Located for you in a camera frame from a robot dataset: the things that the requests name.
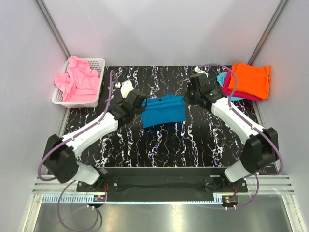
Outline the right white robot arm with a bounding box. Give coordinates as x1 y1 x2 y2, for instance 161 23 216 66
184 73 280 192

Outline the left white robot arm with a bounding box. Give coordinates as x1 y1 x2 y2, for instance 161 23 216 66
40 89 147 191

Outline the light blue folded t-shirt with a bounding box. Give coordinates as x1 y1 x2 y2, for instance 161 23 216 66
217 71 232 96

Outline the magenta folded t-shirt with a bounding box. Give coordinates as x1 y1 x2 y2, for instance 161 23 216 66
217 69 263 102

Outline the pink t-shirt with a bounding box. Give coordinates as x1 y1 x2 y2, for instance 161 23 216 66
54 56 100 102

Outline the white plastic basket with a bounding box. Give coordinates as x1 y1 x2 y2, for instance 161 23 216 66
52 58 105 108

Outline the orange folded t-shirt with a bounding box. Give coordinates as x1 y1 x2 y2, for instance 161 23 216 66
229 62 271 100

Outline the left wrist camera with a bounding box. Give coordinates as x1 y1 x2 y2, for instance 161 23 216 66
115 80 134 98

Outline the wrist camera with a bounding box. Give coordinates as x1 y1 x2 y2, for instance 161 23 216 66
194 66 209 77
115 80 134 98

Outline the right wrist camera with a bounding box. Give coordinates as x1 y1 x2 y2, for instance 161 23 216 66
194 66 209 77

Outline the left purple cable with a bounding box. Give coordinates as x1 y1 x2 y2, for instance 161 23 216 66
37 70 121 232

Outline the purple cable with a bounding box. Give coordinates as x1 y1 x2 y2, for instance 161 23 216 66
194 64 283 211
37 70 121 232

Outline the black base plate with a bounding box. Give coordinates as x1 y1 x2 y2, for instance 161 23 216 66
77 167 248 204

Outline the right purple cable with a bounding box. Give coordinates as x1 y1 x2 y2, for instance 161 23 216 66
194 64 283 211

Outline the aluminium rail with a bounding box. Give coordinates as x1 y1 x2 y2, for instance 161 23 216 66
32 175 294 205

